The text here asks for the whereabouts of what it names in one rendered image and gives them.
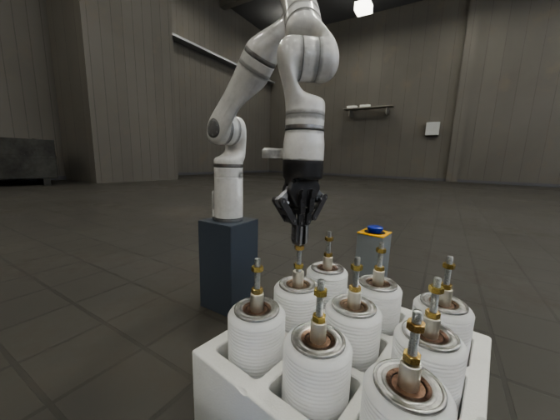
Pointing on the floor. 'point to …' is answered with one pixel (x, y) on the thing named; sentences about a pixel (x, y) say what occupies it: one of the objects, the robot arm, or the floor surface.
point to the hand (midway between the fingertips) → (299, 234)
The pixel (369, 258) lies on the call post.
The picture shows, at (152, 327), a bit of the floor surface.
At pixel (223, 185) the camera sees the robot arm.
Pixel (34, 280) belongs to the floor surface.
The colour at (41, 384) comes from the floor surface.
